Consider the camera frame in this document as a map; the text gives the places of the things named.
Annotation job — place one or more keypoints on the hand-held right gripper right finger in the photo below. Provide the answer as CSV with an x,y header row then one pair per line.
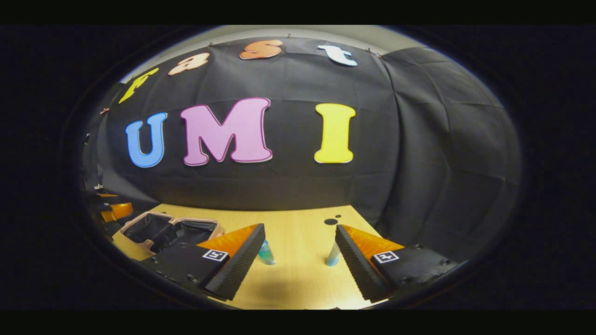
x,y
358,267

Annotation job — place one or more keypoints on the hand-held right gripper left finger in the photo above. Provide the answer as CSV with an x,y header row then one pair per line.
x,y
240,267

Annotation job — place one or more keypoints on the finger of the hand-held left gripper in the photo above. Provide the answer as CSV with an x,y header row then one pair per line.
x,y
104,197
118,211

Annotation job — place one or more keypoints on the pale blue tube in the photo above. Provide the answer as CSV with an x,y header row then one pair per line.
x,y
333,256

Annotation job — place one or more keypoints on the blue-capped green bottle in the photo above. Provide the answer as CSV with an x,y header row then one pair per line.
x,y
267,253

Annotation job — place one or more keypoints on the pink suitcase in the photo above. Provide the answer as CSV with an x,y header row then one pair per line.
x,y
186,232

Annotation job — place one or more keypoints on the black backdrop cloth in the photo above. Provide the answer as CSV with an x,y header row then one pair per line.
x,y
298,186

